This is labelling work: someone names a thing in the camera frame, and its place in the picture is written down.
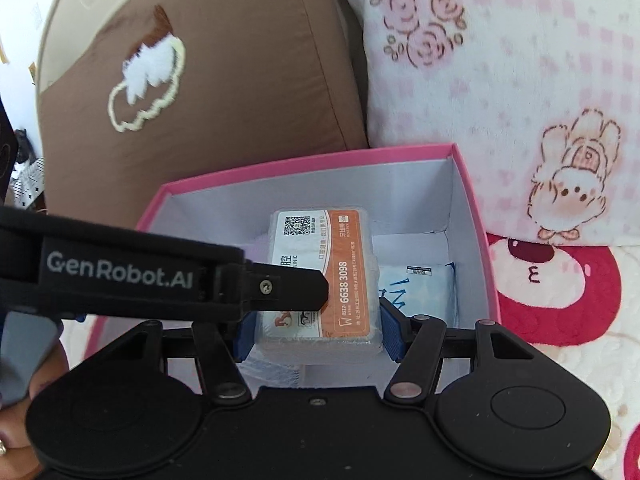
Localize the blue tissue pack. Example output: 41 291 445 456
378 263 457 326

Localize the orange white card box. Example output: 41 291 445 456
255 207 383 365

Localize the white wipes pack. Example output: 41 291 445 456
238 348 304 391

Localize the purple plush toy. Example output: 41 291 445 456
244 233 271 263

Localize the person left hand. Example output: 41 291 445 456
0 342 68 480

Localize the pink cardboard box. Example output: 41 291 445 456
84 142 502 391

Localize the bear print blanket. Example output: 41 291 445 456
62 234 639 479

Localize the brown cushion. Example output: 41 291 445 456
37 0 368 229

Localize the pink patterned pillow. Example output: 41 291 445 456
348 0 639 246

